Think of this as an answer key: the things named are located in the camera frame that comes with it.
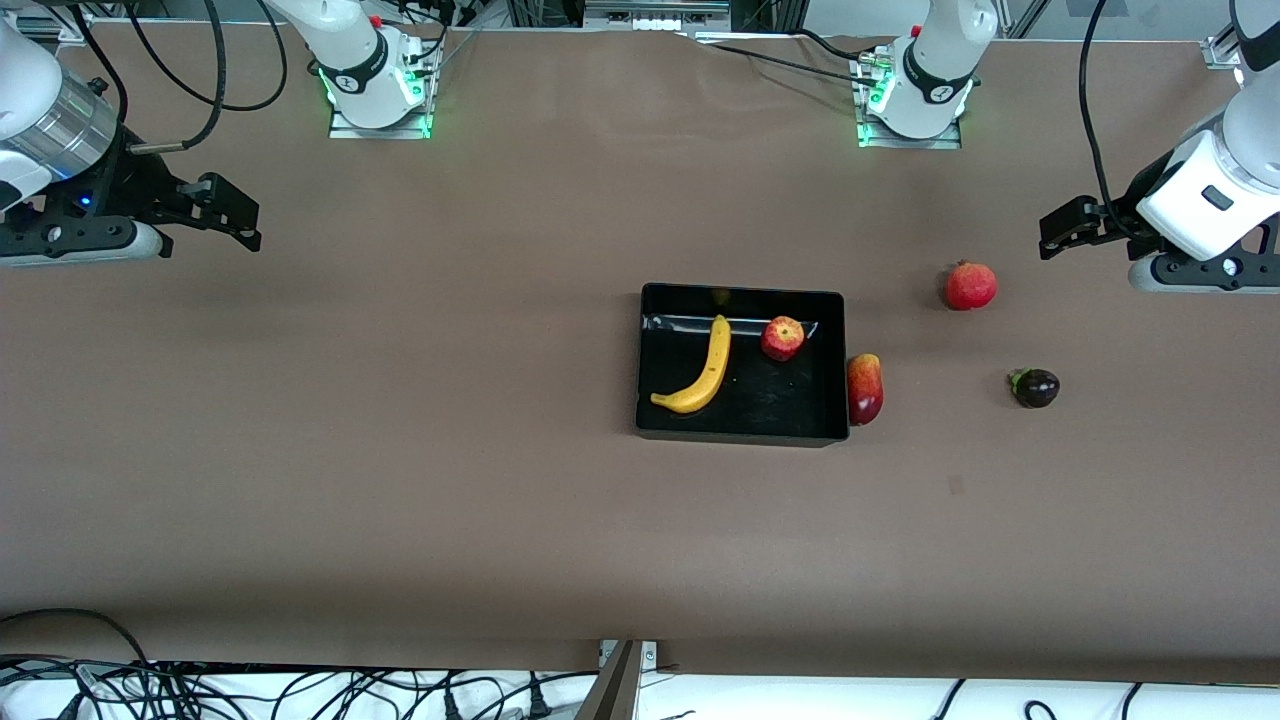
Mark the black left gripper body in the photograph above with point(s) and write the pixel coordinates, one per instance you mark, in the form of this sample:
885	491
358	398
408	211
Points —
1117	217

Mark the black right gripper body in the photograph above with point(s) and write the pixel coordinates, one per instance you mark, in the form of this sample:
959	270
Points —
137	183

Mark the red apple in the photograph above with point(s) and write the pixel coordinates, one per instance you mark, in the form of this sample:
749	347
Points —
782	338

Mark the black plastic box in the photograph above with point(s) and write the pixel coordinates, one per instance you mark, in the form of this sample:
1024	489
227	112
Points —
780	400

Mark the yellow banana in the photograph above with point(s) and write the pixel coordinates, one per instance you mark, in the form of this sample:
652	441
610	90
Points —
712	370

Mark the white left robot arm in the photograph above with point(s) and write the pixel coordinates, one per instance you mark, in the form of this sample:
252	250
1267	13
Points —
940	60

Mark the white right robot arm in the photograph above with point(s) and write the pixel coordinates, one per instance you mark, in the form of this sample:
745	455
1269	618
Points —
360	50

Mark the red pomegranate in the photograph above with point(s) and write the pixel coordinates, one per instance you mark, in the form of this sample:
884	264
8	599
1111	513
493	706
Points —
970	287

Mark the dark purple eggplant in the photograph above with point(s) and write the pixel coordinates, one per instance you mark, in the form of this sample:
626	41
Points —
1038	388

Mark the red yellow mango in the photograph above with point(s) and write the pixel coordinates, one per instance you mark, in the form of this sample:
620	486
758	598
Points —
865	390

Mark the black power plug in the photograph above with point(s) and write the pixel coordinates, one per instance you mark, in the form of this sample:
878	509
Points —
540	700
450	705

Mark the grey metal bar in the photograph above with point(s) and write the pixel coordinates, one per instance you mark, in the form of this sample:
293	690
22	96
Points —
612	690

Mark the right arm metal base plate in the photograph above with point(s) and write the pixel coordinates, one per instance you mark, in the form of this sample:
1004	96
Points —
345	131

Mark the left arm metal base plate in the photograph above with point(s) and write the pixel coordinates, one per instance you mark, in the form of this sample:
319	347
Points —
945	143

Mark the metal corner bracket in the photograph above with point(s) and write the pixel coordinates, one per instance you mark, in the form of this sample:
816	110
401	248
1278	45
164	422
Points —
1222	50

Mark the aluminium frame profile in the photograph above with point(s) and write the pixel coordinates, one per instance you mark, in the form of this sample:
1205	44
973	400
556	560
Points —
655	15

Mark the small metal bracket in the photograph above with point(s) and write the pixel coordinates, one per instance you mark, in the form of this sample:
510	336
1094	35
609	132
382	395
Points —
650	655

